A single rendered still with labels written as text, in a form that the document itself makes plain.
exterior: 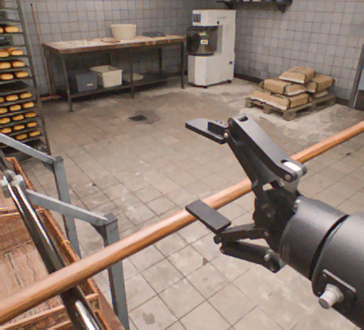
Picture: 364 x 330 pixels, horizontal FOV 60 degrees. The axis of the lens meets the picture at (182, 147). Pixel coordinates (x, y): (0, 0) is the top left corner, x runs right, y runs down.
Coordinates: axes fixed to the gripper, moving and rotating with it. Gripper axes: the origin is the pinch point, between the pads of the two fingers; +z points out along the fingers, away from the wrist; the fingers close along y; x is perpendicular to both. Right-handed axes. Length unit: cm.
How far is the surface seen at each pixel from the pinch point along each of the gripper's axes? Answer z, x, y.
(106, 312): 43, -2, 75
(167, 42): 416, 294, 49
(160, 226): 5.7, -3.0, 12.6
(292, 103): 201, 348, 112
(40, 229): 21.5, -18.6, 15.7
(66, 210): 43, -8, 29
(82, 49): 417, 147, 47
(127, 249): 4.9, -9.9, 13.2
